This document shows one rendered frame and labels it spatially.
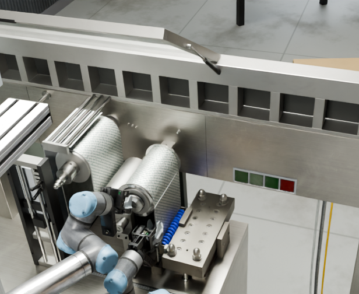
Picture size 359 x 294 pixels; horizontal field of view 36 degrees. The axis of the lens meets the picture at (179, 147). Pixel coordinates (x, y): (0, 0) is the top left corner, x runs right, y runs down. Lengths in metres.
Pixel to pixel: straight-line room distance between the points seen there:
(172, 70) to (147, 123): 0.28
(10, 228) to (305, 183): 1.28
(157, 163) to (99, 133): 0.25
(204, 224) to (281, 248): 1.41
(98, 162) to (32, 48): 0.56
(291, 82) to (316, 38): 4.18
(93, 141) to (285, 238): 1.86
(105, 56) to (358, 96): 0.93
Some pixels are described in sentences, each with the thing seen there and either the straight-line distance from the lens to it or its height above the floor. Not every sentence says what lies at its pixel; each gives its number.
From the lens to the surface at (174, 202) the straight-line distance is 2.21.
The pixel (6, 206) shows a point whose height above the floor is 0.97.
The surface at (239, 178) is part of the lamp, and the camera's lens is 2.19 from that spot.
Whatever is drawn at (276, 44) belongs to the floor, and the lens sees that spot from 5.93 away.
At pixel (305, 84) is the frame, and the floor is 1.62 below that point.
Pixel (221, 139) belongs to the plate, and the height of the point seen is 1.34.
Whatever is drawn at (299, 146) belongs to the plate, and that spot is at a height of 1.37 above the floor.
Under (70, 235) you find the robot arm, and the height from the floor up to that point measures 1.40.
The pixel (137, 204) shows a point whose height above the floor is 1.26.
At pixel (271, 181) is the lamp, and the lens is 2.16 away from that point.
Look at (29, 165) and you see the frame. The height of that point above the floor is 1.43.
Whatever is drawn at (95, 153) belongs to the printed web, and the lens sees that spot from 2.06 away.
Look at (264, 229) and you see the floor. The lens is 3.67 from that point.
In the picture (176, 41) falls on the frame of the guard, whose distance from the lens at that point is 1.58.
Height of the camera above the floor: 2.56
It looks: 36 degrees down
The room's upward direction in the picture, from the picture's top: 4 degrees counter-clockwise
